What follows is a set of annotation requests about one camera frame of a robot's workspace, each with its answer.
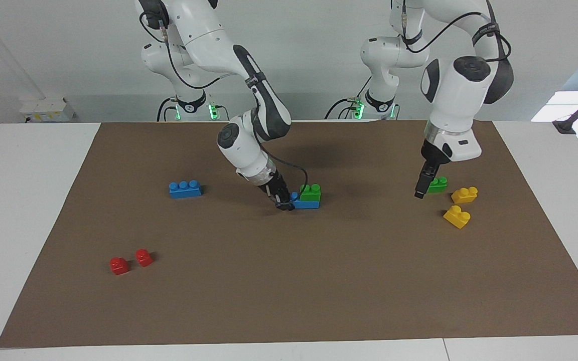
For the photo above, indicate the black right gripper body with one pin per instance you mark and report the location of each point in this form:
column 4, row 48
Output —
column 275, row 186

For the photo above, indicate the brown table mat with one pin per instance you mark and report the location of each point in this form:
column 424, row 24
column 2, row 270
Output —
column 319, row 276

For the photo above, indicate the white side desk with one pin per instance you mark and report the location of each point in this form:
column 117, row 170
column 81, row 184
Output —
column 560, row 108

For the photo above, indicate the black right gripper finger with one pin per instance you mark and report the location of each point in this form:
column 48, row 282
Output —
column 285, row 204

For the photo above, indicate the red one-stud toy brick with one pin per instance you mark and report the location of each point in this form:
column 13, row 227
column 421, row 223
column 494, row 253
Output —
column 119, row 266
column 143, row 258

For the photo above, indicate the yellow two-stud toy brick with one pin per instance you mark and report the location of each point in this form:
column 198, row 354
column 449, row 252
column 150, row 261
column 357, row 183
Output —
column 457, row 217
column 464, row 195

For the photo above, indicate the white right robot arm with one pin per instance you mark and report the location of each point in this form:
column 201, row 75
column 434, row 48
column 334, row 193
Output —
column 249, row 145

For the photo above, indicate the white power strip box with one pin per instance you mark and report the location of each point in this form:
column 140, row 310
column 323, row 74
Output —
column 48, row 110

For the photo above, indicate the blue three-stud toy brick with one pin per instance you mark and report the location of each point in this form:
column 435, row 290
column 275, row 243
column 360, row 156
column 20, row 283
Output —
column 184, row 189
column 309, row 205

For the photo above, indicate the green two-stud toy brick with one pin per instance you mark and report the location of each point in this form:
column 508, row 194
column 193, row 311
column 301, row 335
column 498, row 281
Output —
column 439, row 186
column 310, row 193

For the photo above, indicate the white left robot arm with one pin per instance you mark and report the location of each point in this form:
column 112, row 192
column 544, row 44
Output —
column 454, row 100

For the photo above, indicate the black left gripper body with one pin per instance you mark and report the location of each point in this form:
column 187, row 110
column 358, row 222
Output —
column 430, row 160

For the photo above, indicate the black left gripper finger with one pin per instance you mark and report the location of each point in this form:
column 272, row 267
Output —
column 423, row 186

